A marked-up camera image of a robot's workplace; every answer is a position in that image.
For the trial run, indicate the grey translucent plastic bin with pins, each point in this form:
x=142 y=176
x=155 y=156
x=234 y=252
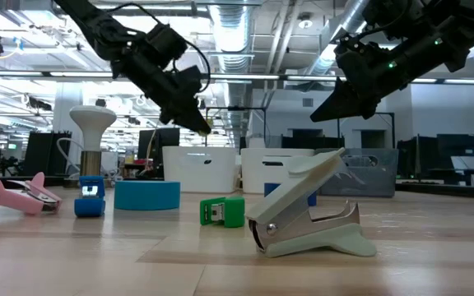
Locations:
x=381 y=181

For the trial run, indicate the blue tape roll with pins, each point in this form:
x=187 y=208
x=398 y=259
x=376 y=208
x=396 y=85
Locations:
x=270 y=189
x=146 y=196

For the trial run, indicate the long LED light bar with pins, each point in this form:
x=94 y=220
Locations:
x=261 y=76

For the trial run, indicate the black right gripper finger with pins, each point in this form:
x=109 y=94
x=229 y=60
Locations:
x=344 y=104

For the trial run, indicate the black background monitor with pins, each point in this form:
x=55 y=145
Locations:
x=159 y=141

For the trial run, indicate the pale green staple remover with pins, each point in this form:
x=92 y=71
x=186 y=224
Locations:
x=286 y=193

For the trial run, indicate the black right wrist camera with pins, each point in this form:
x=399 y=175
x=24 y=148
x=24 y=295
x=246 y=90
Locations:
x=352 y=47

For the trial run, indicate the green mini stapler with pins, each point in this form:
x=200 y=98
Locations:
x=235 y=211

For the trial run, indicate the white plastic bin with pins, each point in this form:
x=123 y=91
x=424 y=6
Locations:
x=220 y=177
x=253 y=172

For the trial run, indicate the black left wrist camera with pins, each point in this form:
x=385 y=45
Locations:
x=167 y=43

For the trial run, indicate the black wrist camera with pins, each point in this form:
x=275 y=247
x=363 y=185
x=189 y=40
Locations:
x=352 y=47
x=167 y=43

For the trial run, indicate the black background equipment row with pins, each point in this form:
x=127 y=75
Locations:
x=307 y=140

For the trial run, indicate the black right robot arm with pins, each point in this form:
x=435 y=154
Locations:
x=459 y=29

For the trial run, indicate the silver air duct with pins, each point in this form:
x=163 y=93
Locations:
x=233 y=24

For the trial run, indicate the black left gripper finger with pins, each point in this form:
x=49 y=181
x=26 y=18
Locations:
x=169 y=115
x=193 y=117

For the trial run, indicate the black partition panels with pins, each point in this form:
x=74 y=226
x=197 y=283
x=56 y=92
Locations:
x=47 y=152

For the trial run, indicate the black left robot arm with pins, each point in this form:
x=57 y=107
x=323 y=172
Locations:
x=93 y=24

